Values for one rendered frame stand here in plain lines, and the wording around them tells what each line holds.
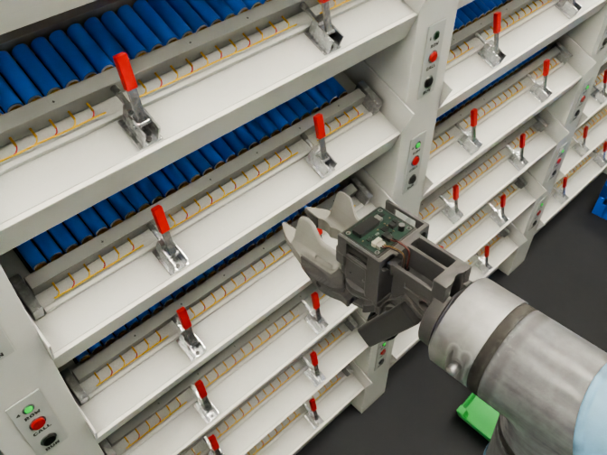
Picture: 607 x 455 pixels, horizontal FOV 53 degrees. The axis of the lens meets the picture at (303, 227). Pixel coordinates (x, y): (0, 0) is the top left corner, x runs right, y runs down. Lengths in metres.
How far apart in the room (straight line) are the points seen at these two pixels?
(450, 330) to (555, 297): 1.58
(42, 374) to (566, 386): 0.54
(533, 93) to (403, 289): 0.98
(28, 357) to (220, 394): 0.48
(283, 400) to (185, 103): 0.81
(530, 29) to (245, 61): 0.72
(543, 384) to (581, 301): 1.61
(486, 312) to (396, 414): 1.24
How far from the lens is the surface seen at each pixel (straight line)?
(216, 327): 0.97
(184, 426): 1.12
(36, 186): 0.63
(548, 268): 2.17
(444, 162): 1.26
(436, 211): 1.42
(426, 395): 1.79
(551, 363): 0.52
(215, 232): 0.82
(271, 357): 1.17
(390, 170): 1.06
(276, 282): 1.02
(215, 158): 0.86
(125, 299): 0.78
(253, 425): 1.33
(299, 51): 0.78
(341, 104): 0.96
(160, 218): 0.75
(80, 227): 0.79
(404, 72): 0.95
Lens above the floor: 1.54
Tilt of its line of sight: 46 degrees down
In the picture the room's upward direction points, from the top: straight up
